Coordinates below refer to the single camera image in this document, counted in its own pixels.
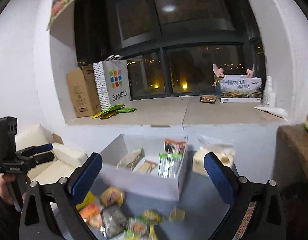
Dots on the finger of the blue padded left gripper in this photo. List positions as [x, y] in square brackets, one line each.
[42, 148]
[44, 158]

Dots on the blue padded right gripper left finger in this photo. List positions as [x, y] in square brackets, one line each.
[83, 178]

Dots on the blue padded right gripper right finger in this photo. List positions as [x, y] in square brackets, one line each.
[223, 178]

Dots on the round cookie pack purple print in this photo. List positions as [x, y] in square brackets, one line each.
[111, 196]

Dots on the black grey snack pouch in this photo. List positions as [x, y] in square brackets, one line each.
[114, 221]

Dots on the long white striped snack bag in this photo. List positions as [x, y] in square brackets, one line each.
[131, 160]

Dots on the small jelly cup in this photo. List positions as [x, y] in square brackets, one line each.
[176, 215]

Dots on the brown white snack bag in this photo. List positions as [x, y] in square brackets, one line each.
[174, 147]

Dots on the green white cracker pack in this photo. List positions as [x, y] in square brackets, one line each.
[138, 229]

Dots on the yellow Lays chips bag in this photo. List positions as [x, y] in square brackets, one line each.
[151, 217]

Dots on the yellow snack packet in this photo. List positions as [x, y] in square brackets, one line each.
[89, 198]

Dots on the orange cake pack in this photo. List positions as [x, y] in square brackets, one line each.
[91, 214]

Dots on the Lays round cracker bag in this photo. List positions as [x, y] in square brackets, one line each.
[147, 167]

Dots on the person's left hand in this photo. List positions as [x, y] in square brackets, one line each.
[6, 179]

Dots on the white leather sofa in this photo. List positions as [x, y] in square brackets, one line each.
[57, 160]

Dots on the yellow tissue pack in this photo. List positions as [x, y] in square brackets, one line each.
[223, 150]

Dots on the grey table cloth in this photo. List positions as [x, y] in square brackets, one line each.
[203, 206]

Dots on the white cardboard organizer box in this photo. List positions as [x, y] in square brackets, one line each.
[147, 185]

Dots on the green snack packets on sill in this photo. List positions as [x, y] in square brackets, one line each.
[113, 110]

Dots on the brown cardboard box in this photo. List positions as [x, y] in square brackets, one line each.
[83, 91]

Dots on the white paper on sill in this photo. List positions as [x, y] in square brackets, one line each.
[279, 112]

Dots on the printed landscape tissue box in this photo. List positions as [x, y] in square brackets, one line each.
[238, 88]

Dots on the white plastic bottle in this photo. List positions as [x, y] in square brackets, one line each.
[268, 93]

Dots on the white SANFU shopping bag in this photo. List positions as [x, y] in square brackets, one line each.
[112, 81]

